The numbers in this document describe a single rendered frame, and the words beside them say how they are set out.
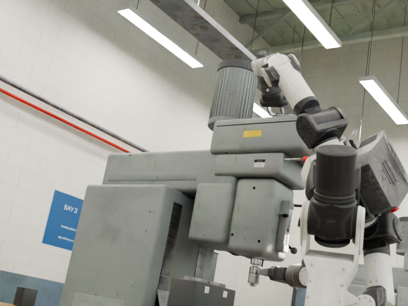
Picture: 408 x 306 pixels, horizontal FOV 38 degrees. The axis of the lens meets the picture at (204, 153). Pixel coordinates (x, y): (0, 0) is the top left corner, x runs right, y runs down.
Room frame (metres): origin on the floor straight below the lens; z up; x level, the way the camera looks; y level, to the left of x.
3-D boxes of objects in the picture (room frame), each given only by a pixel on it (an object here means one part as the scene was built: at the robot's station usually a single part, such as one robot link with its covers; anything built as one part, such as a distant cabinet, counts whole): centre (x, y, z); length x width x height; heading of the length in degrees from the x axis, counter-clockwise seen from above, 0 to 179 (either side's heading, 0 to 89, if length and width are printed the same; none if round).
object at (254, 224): (2.46, -0.29, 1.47); 0.21 x 0.19 x 0.32; 142
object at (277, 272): (2.28, -0.41, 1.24); 0.13 x 0.12 x 0.10; 123
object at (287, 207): (2.39, -0.38, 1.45); 0.04 x 0.04 x 0.21; 52
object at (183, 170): (2.76, 0.10, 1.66); 0.80 x 0.23 x 0.20; 52
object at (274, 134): (2.46, -0.28, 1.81); 0.47 x 0.26 x 0.16; 52
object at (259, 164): (2.48, -0.26, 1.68); 0.34 x 0.24 x 0.10; 52
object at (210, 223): (2.57, -0.14, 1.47); 0.24 x 0.19 x 0.26; 142
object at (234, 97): (2.61, -0.09, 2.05); 0.20 x 0.20 x 0.32
